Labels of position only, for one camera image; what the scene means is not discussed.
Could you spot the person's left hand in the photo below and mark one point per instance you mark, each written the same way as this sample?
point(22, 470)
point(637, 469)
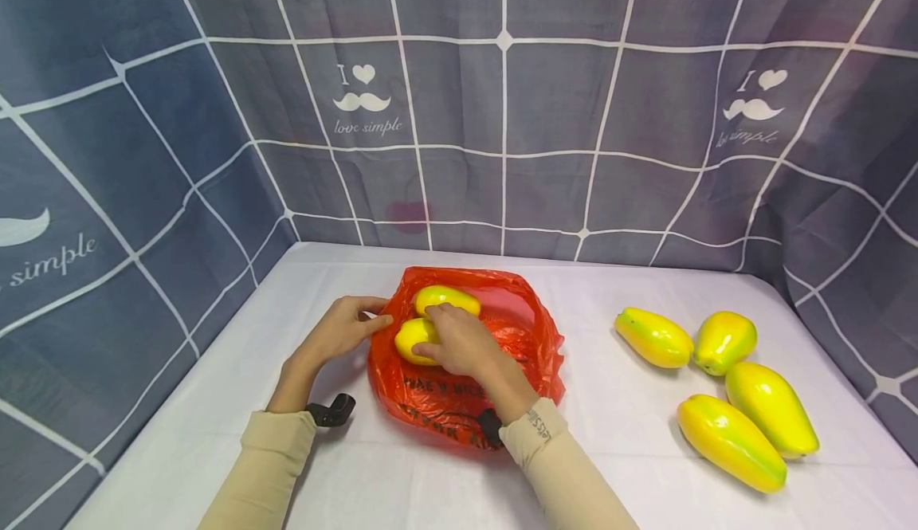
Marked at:
point(336, 332)

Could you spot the person's right hand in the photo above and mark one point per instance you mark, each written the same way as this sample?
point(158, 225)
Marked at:
point(466, 347)

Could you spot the red plastic bag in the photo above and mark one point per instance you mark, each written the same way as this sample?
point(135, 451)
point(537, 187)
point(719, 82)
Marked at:
point(516, 355)

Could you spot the yellow green toy papaya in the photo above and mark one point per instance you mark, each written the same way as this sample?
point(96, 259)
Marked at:
point(731, 442)
point(771, 409)
point(654, 337)
point(448, 299)
point(724, 342)
point(412, 339)

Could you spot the person's left forearm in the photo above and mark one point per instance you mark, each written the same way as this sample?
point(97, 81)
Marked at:
point(276, 450)

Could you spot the person's right forearm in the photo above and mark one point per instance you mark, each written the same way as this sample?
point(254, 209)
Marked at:
point(541, 450)

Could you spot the black wrist band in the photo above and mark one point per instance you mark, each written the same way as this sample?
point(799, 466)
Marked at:
point(331, 410)
point(490, 426)

